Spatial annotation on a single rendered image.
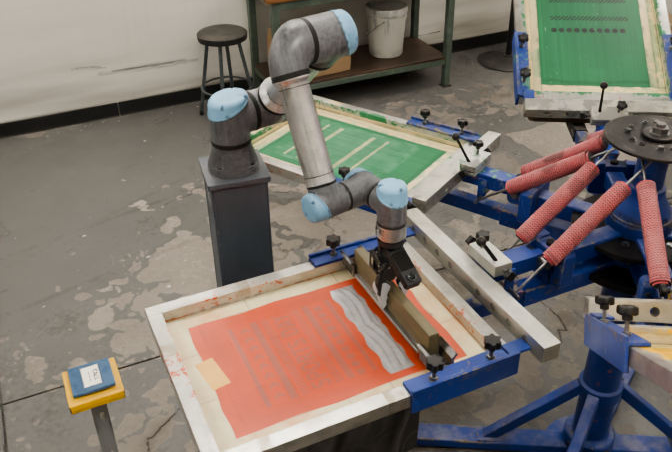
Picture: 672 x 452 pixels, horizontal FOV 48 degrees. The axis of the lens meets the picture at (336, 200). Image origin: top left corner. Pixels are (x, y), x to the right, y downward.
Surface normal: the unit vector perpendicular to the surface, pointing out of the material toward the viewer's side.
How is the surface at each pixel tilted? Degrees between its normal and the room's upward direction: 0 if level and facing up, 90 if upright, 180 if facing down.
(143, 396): 0
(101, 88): 90
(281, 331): 0
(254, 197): 90
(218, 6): 90
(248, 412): 0
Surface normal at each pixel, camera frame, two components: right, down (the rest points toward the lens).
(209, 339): -0.01, -0.85
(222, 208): 0.30, 0.49
